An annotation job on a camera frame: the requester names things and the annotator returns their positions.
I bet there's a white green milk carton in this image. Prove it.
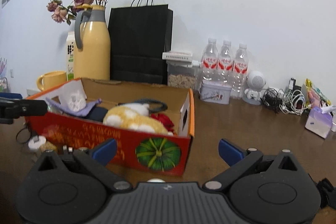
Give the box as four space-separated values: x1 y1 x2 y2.
66 31 75 81

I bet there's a navy blue fabric roll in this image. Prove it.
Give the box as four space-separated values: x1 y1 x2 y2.
84 106 108 122

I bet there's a middle water bottle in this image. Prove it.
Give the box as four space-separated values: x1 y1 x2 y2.
217 40 234 84

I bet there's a white flat box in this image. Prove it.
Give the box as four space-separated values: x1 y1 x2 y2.
162 51 193 63

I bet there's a water bottle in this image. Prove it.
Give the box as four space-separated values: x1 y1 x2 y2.
201 38 218 81
217 40 234 84
231 44 249 99

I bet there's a yellow ceramic mug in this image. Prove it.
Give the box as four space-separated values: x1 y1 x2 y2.
37 71 67 91

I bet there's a white tissue pack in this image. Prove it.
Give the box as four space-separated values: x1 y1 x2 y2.
59 80 87 111

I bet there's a white tangled cable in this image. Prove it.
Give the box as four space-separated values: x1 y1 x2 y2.
279 88 313 117

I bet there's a colourful snack packet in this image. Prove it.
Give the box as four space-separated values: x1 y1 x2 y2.
305 79 331 109

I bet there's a yellow thermos jug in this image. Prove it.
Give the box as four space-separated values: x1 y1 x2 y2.
73 4 110 80

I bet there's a clear container with seeds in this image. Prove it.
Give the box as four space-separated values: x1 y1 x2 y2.
167 61 200 90

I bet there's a small white round object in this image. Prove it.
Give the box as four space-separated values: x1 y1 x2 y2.
28 135 46 152

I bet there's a purple knitted cloth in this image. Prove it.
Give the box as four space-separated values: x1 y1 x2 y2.
45 98 102 117

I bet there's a red fabric item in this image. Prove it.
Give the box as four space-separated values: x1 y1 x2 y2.
150 113 175 135

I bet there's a white robot figurine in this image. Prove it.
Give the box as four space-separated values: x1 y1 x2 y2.
243 71 266 106

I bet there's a yellow white plush toy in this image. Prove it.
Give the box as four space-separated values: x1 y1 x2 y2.
102 103 174 136

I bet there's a right water bottle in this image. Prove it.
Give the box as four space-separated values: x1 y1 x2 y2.
231 44 249 99

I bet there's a black hair tie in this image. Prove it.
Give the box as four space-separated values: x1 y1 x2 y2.
15 127 35 145

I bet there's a left water bottle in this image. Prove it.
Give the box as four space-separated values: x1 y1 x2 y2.
201 38 218 81

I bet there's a pale decorated tin box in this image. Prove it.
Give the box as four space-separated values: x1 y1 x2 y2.
200 80 232 105

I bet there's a black paper shopping bag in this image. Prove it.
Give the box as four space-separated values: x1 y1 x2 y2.
108 0 173 85

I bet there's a red orange cardboard box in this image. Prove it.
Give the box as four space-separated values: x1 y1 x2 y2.
26 78 195 176

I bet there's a purple white tissue box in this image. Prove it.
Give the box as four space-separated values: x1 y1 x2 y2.
305 105 335 139

